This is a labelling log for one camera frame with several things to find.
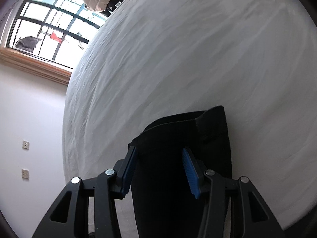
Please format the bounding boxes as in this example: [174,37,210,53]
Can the bed with white sheet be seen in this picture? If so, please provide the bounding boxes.
[62,0,313,231]

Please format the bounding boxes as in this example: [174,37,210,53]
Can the black pants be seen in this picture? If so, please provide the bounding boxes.
[128,106,232,238]

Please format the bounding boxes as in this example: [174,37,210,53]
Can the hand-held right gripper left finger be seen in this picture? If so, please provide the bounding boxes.
[31,146,137,238]

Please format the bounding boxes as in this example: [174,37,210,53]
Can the dark cloth outside window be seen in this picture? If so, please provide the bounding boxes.
[14,36,42,53]

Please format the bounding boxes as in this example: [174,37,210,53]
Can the window with black bars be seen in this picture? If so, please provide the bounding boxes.
[5,0,111,70]

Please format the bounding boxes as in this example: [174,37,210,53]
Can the dark furniture piece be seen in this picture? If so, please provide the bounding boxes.
[105,0,130,13]

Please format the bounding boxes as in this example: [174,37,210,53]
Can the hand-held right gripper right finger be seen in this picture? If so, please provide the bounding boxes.
[181,147,289,238]

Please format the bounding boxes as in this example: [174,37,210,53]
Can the red cloth outside window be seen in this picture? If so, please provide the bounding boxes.
[50,31,63,44]

